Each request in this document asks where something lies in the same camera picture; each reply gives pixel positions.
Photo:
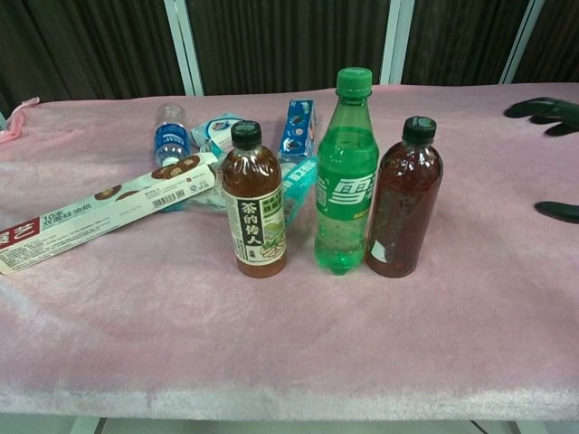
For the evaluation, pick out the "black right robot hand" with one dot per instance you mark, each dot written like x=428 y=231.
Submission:
x=549 y=108

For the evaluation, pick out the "unlabelled dark red tea bottle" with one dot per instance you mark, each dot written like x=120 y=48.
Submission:
x=405 y=203

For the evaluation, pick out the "labelled amber tea bottle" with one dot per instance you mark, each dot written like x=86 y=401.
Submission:
x=253 y=190

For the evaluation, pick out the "green Sprite soda bottle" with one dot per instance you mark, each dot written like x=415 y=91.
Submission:
x=346 y=190

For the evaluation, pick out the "blue Oreo cookie box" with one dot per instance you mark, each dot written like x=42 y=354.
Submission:
x=296 y=135

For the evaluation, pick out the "teal plastic food bag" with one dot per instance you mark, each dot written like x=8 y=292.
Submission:
x=299 y=181

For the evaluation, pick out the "dark brown pleated curtain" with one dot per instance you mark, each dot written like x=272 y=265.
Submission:
x=280 y=45

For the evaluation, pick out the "pink plush tablecloth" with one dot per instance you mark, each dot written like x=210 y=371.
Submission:
x=362 y=325

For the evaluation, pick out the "white blue triangular packet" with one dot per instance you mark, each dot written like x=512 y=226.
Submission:
x=212 y=131

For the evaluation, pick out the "blue label water bottle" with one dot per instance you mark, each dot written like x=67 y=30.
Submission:
x=171 y=140

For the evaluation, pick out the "long baking paper box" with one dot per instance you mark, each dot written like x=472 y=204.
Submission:
x=104 y=212

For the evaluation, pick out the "white partition frame post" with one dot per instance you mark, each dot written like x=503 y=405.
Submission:
x=397 y=40
x=183 y=45
x=522 y=40

